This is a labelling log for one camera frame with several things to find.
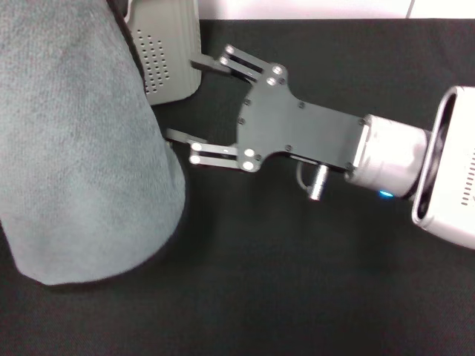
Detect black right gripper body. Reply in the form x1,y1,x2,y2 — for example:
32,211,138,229
237,63,367,172

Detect green towel with black trim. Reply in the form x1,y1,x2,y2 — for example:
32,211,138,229
0,0,187,294

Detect grey perforated storage box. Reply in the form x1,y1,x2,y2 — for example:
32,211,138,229
124,0,204,108

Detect black tablecloth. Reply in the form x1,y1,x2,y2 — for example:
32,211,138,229
0,18,475,356

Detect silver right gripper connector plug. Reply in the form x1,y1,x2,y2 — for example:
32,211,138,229
309,165,330,202

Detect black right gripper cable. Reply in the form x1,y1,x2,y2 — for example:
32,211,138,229
295,162,316,192

